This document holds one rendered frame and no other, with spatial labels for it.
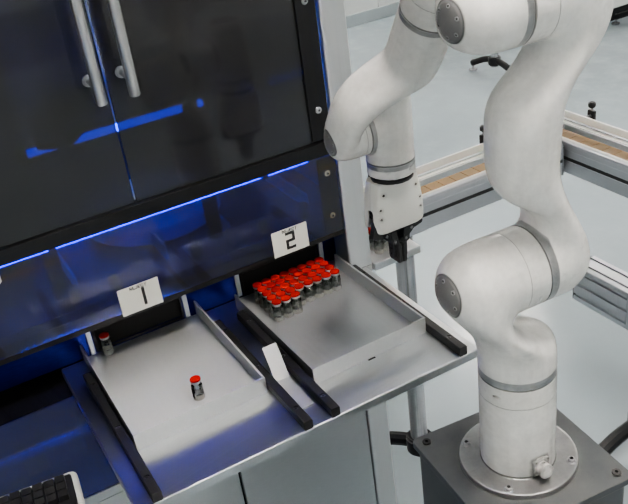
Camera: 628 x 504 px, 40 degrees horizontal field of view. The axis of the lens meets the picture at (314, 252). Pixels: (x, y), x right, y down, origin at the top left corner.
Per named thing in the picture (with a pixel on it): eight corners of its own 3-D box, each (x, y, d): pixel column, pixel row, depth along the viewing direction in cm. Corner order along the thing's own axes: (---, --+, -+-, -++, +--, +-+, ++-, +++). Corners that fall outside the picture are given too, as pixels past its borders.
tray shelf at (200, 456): (62, 376, 178) (60, 368, 177) (349, 260, 204) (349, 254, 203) (139, 520, 140) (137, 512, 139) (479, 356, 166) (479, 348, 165)
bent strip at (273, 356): (266, 372, 167) (261, 347, 164) (279, 366, 168) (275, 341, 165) (300, 410, 156) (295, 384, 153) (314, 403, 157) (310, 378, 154)
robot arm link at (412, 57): (375, 51, 117) (335, 177, 143) (472, 24, 122) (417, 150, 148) (345, 4, 120) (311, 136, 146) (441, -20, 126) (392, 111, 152)
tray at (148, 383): (83, 359, 179) (79, 345, 177) (198, 313, 188) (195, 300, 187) (137, 450, 152) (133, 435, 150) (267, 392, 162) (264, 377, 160)
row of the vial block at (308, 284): (267, 314, 184) (264, 296, 182) (338, 284, 191) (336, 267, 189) (272, 319, 183) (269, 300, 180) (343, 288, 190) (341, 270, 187)
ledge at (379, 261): (344, 248, 209) (343, 241, 209) (388, 231, 214) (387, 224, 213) (375, 270, 199) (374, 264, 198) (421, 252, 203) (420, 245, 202)
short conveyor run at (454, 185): (352, 263, 206) (346, 205, 199) (320, 240, 219) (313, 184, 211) (567, 176, 232) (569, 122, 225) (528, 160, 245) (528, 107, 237)
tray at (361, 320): (236, 308, 188) (234, 294, 187) (337, 266, 199) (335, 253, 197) (314, 384, 162) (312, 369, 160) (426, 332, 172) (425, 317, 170)
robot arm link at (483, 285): (574, 372, 130) (578, 234, 118) (473, 419, 124) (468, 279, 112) (522, 335, 140) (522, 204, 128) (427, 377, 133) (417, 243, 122)
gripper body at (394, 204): (403, 153, 154) (407, 209, 159) (354, 170, 150) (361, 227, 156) (428, 165, 148) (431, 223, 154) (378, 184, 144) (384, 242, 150)
